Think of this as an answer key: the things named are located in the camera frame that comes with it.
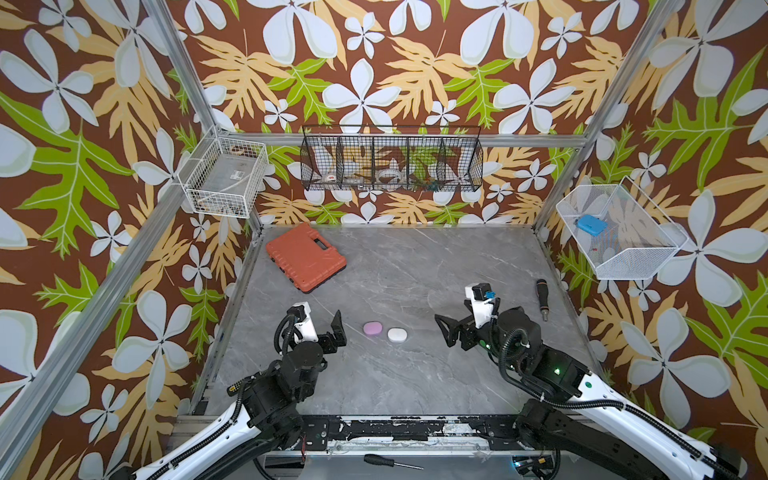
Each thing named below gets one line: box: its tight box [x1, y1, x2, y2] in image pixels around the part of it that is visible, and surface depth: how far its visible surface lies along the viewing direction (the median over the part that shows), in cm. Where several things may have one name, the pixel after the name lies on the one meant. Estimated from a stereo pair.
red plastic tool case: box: [266, 222, 347, 293], surface depth 107 cm
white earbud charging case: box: [386, 327, 408, 343], surface depth 92 cm
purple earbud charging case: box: [362, 320, 384, 336], surface depth 93 cm
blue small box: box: [577, 214, 608, 237], surface depth 88 cm
